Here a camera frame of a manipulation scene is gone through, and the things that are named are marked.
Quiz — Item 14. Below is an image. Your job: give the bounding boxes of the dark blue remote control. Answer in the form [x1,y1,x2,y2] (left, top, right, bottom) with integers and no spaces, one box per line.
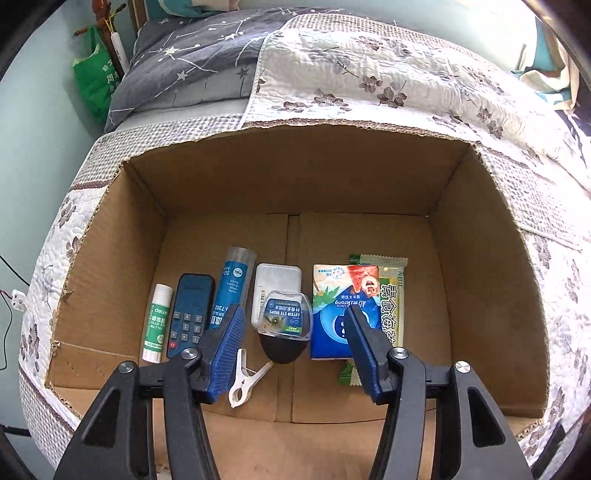
[165,273,216,361]

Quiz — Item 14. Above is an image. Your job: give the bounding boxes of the blue tissue pack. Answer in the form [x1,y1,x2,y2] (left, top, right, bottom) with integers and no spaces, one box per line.
[310,264,384,361]

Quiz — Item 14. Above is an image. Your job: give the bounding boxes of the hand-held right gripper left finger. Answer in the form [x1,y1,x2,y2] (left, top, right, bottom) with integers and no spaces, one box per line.
[53,304,247,480]

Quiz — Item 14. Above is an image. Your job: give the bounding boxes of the green seaweed snack packet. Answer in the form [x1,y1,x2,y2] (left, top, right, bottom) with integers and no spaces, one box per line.
[339,254,409,386]

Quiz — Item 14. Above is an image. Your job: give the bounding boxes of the blue glue tube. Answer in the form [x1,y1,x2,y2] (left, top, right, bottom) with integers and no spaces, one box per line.
[209,247,256,330]

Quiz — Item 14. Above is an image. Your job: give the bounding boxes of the wooden coat rack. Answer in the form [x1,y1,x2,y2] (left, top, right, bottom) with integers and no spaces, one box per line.
[74,0,127,38]

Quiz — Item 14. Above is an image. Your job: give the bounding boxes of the striped teal beige curtain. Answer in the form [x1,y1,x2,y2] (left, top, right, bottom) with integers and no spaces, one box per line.
[145,0,241,12]
[510,18,583,112]

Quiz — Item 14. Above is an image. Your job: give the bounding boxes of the white plastic clothespin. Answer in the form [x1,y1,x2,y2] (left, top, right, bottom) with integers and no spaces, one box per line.
[228,348,274,408]

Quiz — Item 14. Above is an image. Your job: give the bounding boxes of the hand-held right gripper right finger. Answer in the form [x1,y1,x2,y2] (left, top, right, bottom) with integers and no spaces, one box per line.
[342,305,534,480]

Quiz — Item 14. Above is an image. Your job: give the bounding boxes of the white stick handle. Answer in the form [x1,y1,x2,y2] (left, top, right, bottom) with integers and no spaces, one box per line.
[108,32,130,70]

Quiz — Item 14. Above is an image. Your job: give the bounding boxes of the green shopping bag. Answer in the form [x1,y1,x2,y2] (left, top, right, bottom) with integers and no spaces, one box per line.
[72,25,122,123]

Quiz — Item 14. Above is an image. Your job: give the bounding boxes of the grey star-print duvet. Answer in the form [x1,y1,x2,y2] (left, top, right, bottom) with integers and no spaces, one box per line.
[105,7,324,132]

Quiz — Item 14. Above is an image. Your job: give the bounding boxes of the white green glue stick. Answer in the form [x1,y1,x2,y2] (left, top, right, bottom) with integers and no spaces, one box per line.
[142,284,172,362]

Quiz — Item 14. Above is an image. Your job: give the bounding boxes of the white plastic box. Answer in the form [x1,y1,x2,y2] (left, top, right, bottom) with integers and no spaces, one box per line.
[250,263,302,329]

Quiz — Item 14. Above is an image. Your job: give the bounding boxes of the black cable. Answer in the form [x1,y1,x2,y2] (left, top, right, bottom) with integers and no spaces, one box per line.
[0,256,24,370]

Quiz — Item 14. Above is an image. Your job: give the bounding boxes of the navy star-print pillow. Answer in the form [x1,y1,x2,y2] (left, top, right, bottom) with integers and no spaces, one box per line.
[554,108,591,139]

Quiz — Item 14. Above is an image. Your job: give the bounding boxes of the black rounded object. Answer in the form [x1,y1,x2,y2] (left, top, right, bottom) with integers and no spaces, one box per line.
[260,335,306,365]

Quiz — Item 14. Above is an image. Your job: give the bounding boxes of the clear blue eye drops box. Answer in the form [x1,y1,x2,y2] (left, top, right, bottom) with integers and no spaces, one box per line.
[255,290,315,343]

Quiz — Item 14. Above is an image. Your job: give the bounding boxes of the brown cardboard box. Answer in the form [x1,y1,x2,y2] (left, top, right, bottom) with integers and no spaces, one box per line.
[44,121,552,480]

